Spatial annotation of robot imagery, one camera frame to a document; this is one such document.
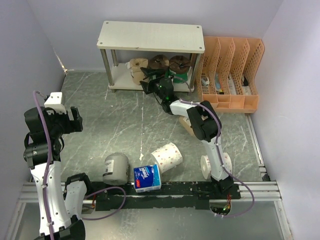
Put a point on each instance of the green brown paper roll labelled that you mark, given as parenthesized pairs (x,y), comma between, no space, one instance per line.
(179,66)

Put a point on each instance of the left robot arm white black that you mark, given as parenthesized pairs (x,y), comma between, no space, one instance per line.
(60,206)

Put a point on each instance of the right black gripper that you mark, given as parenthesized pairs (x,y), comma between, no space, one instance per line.
(148,86)

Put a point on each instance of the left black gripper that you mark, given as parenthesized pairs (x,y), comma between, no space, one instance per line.
(71,125)

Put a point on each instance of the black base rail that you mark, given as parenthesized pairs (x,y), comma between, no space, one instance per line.
(173,194)

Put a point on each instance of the tan barcode paper roll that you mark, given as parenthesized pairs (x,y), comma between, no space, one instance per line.
(185,122)

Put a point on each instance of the orange plastic file organizer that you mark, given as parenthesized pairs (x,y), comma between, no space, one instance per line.
(227,78)

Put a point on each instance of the grey paper roll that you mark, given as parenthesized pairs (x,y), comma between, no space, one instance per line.
(116,169)

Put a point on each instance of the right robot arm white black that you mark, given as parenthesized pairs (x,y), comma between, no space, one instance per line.
(206,127)

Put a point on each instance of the white dotted paper roll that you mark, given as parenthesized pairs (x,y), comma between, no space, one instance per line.
(167,157)
(206,167)

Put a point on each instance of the beige two-tier shelf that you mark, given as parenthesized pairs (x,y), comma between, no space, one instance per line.
(148,37)

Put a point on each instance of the tan cartoon paper roll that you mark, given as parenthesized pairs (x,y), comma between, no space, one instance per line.
(136,73)

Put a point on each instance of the blue Tempo tissue pack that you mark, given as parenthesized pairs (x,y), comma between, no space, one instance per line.
(147,178)

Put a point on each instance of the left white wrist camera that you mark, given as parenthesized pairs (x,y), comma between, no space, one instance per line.
(55,103)

